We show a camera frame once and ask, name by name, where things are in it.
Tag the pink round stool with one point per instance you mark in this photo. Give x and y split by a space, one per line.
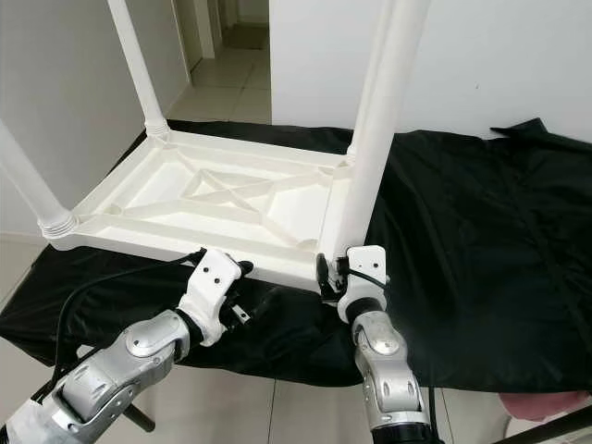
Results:
541 402

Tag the brown doormat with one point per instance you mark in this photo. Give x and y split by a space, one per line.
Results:
245 35

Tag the black cloth table cover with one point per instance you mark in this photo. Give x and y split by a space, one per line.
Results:
499 277

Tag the white plastic table leg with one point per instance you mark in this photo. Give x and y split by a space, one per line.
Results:
388 120
364 79
139 74
32 176

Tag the white door frame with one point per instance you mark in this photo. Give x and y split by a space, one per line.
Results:
199 28

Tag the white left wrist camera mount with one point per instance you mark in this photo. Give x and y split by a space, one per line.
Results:
211 282

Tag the white plastic table top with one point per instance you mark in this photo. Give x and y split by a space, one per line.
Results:
203 203

